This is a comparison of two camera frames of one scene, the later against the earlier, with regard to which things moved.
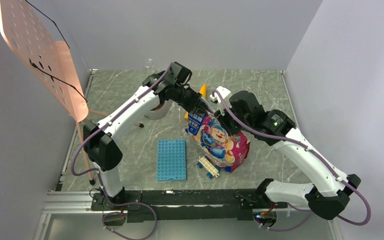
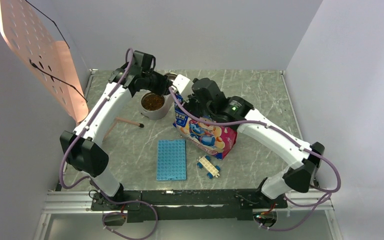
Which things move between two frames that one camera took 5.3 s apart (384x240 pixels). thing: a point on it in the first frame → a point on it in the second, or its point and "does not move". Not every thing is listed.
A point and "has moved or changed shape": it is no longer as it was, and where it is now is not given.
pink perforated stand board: x=51 y=61 does not move
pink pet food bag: x=206 y=133 has moved or changed shape
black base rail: x=185 y=205 does not move
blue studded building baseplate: x=171 y=162 does not move
